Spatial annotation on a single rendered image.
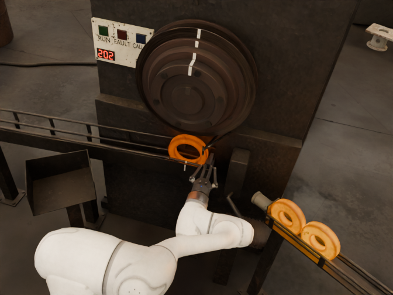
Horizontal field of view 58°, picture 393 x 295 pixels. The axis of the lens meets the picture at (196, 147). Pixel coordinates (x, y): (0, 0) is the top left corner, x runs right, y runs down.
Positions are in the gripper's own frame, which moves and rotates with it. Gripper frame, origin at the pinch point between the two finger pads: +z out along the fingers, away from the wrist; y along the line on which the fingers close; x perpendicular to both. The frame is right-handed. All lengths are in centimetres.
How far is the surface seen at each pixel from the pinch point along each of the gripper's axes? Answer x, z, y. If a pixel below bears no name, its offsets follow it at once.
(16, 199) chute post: -73, -8, -117
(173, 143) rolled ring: 5.1, 0.1, -17.3
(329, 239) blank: 7, -28, 51
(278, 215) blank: -4.0, -16.8, 33.5
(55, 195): -12, -31, -62
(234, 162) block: 5.2, -2.0, 10.8
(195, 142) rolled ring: 8.7, 0.5, -7.9
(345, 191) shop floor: -81, 72, 92
